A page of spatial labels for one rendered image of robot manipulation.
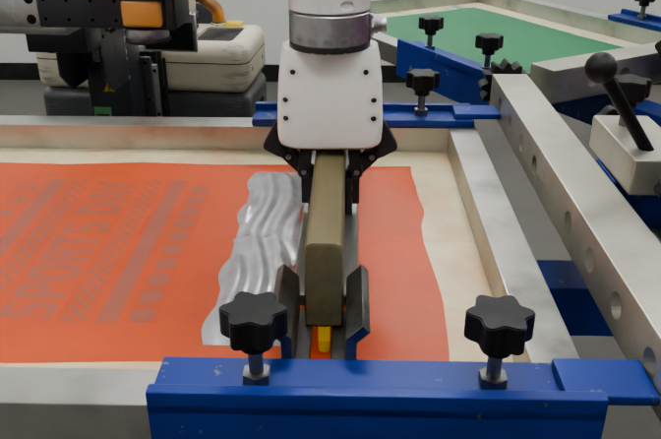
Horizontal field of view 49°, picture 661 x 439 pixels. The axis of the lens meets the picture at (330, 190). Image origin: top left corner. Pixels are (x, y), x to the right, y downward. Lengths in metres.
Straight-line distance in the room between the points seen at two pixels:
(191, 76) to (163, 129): 0.81
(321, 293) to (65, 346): 0.22
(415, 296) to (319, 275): 0.15
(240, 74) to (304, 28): 1.14
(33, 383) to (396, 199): 0.47
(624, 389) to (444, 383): 0.12
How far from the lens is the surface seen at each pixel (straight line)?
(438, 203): 0.86
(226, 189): 0.89
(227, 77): 1.79
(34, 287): 0.74
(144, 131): 1.03
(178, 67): 1.82
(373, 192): 0.88
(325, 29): 0.65
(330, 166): 0.68
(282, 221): 0.79
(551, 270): 0.82
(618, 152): 0.74
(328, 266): 0.56
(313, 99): 0.68
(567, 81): 1.13
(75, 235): 0.82
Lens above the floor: 1.33
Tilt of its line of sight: 25 degrees down
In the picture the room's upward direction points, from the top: straight up
